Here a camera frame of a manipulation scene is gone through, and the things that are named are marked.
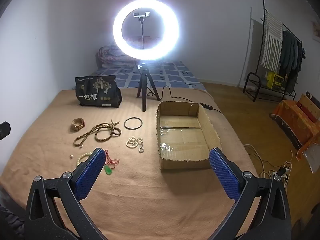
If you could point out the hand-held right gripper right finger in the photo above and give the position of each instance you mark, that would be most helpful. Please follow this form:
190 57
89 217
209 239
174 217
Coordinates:
222 172

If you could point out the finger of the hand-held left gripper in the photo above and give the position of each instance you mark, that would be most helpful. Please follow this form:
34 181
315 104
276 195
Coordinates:
4 129

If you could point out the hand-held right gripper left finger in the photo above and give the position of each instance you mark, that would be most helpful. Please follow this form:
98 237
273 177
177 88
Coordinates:
91 172

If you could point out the cardboard box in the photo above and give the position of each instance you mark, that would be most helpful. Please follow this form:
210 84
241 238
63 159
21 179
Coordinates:
185 163

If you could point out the white power strip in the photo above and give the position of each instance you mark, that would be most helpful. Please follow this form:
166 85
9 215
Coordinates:
281 172

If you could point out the black bangle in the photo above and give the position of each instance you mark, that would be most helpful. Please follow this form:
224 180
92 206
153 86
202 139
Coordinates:
125 123

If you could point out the black printed snack bag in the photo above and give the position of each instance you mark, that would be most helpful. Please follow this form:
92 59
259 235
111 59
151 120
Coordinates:
95 97

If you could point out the orange gift box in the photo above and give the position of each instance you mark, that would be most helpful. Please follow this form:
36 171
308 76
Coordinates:
295 120

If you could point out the black tripod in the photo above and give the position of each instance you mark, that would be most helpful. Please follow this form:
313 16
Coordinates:
144 100

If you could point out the clear plastic sheet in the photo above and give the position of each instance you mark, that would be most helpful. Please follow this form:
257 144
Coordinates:
312 157

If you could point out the dark knitted clothing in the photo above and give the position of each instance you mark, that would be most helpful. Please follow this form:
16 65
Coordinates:
10 222

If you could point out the black clothes rack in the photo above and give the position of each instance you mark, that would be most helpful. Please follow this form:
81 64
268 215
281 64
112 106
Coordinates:
250 76

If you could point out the yellow box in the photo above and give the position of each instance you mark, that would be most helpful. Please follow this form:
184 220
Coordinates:
275 81

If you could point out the blue patterned bed sheet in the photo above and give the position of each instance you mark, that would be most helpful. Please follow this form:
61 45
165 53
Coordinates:
175 72

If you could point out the brown cardboard panel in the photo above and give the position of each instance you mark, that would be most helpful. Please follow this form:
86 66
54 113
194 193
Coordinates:
311 102

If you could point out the folded patterned quilt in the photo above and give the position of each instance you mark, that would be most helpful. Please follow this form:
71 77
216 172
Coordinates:
107 55

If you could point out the dark hanging clothes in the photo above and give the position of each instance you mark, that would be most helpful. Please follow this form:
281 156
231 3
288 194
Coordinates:
290 52

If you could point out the striped towel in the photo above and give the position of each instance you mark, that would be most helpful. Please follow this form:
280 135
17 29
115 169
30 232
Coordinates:
271 42

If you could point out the phone holder clamp with pole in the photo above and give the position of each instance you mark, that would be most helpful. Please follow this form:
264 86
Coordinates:
141 14

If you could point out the wall poster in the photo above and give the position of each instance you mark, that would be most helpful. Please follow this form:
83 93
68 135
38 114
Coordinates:
316 30

